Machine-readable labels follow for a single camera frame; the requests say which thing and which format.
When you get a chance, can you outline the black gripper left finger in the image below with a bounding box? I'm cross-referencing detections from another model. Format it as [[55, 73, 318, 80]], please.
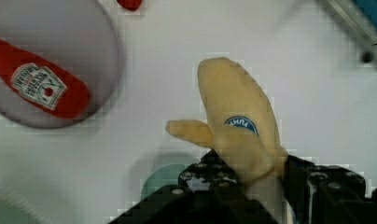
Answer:
[[108, 150, 278, 224]]

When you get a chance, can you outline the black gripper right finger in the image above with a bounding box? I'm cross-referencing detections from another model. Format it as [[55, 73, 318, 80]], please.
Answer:
[[283, 156, 377, 224]]

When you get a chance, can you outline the yellow plush banana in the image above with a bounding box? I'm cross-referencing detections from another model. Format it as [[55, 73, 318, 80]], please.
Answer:
[[166, 57, 288, 183]]

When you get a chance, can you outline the black toaster oven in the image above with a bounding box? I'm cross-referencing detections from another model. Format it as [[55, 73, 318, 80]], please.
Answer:
[[317, 0, 377, 66]]

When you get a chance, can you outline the green mug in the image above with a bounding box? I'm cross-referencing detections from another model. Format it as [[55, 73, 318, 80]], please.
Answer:
[[141, 164, 189, 200]]

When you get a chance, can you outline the red ketchup bottle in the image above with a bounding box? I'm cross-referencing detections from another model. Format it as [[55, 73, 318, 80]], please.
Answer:
[[0, 39, 91, 119]]

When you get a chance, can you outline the grey round plate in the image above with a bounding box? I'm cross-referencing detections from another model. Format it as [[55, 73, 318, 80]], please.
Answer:
[[0, 0, 121, 129]]

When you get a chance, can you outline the small red tomato toy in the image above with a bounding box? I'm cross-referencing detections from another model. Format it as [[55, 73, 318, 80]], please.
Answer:
[[117, 0, 143, 11]]

